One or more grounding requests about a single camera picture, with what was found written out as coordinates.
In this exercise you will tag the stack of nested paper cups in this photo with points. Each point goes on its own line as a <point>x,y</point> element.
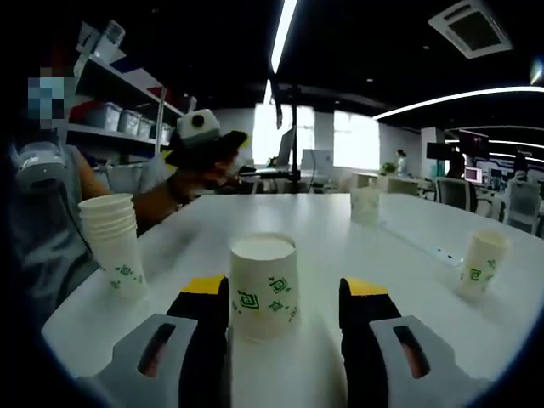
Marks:
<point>119,255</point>

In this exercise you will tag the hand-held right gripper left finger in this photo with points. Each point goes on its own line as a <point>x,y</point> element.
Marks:
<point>200,336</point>

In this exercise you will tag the ceiling air conditioner unit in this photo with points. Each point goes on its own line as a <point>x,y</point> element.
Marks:
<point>469,27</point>

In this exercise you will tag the large dark hanging display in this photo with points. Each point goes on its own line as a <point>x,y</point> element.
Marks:
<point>278,108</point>

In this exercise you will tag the white mesh office chair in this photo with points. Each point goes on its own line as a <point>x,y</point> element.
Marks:
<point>455,195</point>
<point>522,206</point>

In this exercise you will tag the dark red hanging display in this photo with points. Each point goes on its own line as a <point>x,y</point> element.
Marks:
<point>473,142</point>

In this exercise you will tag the white table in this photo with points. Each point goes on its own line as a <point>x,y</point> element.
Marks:
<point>361,263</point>

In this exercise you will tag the green printed white paper cup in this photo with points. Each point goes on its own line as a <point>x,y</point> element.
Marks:
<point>364,206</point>
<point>482,265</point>
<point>263,293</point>

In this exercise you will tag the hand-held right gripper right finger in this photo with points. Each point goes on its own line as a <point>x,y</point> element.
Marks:
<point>365,327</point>

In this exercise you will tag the potted green plant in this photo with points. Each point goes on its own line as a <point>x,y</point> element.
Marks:
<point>387,168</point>

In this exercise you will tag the person's left hand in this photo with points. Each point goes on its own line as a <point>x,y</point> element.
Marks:
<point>212,178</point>

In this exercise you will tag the long ceiling light strip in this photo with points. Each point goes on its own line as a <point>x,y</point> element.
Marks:
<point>284,36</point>

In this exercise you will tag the curved ceiling light strip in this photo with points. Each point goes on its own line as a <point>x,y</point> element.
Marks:
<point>446,100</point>

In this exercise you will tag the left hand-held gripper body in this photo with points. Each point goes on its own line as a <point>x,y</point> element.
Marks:
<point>200,132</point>

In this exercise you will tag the white chest-worn device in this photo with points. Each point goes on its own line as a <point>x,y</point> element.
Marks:
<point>38,163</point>

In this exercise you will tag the black tripod pole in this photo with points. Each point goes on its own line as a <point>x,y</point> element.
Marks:
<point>295,140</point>

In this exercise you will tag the row of white storage boxes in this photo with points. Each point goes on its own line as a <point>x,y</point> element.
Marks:
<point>106,117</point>

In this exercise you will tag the black monitor on stand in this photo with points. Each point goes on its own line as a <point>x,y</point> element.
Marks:
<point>438,149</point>

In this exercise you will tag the white metal shelving rack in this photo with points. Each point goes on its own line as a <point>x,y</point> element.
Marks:
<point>160,123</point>

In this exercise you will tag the white office desk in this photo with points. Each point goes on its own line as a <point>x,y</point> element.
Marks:
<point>399,185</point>

